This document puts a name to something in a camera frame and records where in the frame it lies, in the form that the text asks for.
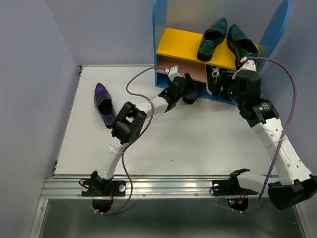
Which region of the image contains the purple loafer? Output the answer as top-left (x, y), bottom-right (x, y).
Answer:
top-left (94, 83), bottom-right (116, 129)
top-left (182, 81), bottom-right (205, 104)

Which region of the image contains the black sneaker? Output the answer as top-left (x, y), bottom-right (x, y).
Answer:
top-left (205, 65), bottom-right (220, 96)

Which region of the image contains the green loafer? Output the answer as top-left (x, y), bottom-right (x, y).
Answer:
top-left (227, 24), bottom-right (258, 70)
top-left (197, 18), bottom-right (227, 62)

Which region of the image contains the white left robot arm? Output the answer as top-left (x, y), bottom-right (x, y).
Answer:
top-left (79, 72), bottom-right (201, 198)

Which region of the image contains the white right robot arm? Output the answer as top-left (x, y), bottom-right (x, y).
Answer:
top-left (210, 70), bottom-right (317, 210)

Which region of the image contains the blue and yellow shoe shelf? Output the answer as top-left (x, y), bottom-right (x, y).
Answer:
top-left (151, 0), bottom-right (293, 107)

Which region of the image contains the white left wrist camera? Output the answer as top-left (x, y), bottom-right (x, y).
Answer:
top-left (165, 65), bottom-right (182, 81)

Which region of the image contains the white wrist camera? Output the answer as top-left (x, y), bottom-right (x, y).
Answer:
top-left (165, 65), bottom-right (182, 81)
top-left (232, 57), bottom-right (256, 79)

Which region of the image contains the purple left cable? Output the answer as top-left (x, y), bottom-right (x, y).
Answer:
top-left (94, 66), bottom-right (170, 216)

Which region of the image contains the purple cable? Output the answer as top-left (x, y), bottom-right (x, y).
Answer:
top-left (94, 66), bottom-right (170, 216)
top-left (210, 56), bottom-right (297, 214)

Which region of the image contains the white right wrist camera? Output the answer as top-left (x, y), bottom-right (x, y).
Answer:
top-left (232, 57), bottom-right (256, 79)

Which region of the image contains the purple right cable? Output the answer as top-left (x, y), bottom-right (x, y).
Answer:
top-left (210, 56), bottom-right (297, 214)

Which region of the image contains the aluminium mounting rail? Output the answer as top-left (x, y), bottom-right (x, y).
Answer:
top-left (39, 175), bottom-right (303, 199)

